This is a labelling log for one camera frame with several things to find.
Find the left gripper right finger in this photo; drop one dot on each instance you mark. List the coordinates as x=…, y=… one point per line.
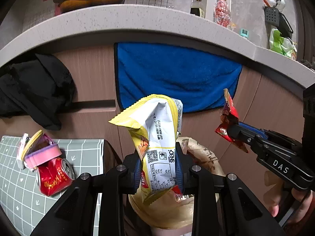
x=183, y=163

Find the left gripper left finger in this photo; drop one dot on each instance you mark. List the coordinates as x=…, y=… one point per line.
x=137, y=172

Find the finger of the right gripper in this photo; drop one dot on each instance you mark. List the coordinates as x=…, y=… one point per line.
x=240, y=136
x=255, y=130

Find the red snack wrapper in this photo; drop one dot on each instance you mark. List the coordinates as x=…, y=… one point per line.
x=229, y=117

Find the yellow chip bag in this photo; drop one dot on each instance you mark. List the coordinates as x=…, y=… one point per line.
x=154, y=123

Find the purple pink sponge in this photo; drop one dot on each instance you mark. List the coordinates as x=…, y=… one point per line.
x=43, y=150

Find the yellow round sponge pad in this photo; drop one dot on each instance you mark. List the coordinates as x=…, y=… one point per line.
x=31, y=143

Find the right hand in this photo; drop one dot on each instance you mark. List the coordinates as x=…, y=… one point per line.
x=285, y=204

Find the blue towel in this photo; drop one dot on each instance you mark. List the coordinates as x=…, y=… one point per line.
x=195, y=77

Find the crushed red soda can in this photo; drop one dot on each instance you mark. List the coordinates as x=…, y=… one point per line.
x=54, y=176

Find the green plastic bag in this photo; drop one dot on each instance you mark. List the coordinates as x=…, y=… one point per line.
x=282, y=45

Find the small teal timer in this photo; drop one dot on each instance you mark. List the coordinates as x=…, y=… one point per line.
x=244, y=33

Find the green grid tablecloth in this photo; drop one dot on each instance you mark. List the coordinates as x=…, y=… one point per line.
x=21, y=200

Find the black utensil rack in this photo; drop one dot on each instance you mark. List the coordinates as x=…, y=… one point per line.
x=275, y=17

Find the pink cartoon tissue pack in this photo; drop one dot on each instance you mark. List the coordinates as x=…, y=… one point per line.
x=20, y=152

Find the red orange-capped bottle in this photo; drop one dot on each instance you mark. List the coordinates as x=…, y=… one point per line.
x=222, y=14

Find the dark sauce bottle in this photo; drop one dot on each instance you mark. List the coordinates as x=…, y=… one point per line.
x=198, y=9

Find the black jacket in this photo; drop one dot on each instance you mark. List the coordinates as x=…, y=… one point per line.
x=38, y=85

